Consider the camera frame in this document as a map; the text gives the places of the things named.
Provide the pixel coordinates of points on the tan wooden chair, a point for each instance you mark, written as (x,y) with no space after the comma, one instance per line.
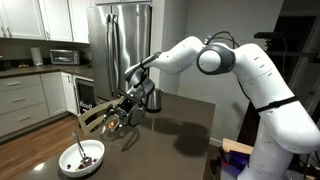
(96,108)

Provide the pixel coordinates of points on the white paper towel roll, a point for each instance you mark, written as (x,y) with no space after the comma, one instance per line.
(36,56)

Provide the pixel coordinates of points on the black stereo camera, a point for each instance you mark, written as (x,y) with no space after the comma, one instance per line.
(266,34)

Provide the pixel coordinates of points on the dark red dried fruit pieces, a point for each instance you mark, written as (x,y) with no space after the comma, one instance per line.
(81,165)

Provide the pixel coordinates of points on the wooden board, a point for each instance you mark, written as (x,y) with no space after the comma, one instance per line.
(233,146)

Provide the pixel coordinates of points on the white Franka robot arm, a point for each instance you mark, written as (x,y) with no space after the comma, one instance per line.
(266,83)

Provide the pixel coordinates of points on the stainless steel refrigerator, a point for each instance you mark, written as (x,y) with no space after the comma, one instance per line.
(120,50)

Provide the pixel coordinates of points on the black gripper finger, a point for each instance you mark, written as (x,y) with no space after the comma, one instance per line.
(110,116)
(121,124)

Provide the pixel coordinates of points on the silver toaster oven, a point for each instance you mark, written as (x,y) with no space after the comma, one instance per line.
(65,57)

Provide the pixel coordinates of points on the black beverage cooler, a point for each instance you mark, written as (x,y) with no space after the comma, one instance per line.
(86,96)

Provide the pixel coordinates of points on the brown nut pile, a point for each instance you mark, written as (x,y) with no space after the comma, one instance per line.
(112,124)

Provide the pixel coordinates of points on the white wall cabinets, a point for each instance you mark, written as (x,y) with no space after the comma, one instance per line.
(33,16)

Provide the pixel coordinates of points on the steel pot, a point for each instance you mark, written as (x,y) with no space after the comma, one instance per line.
(154,100)

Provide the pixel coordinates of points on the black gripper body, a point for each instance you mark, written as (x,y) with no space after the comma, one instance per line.
(131,113)

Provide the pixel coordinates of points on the white two-door base cabinet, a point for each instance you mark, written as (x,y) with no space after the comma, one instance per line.
(55,93)

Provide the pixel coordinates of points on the white ceramic bowl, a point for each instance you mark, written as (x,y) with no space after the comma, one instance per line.
(70,156)

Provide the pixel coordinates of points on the white drawer base cabinet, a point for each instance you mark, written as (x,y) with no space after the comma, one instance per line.
(20,100)

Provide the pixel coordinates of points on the metal spoon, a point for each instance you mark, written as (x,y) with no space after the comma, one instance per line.
(80,146)

